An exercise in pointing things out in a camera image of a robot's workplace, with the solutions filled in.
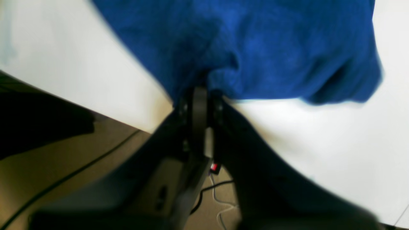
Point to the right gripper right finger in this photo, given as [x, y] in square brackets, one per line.
[271, 194]

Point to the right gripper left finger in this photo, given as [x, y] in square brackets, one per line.
[155, 189]

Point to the dark blue t-shirt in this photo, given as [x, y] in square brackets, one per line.
[322, 51]

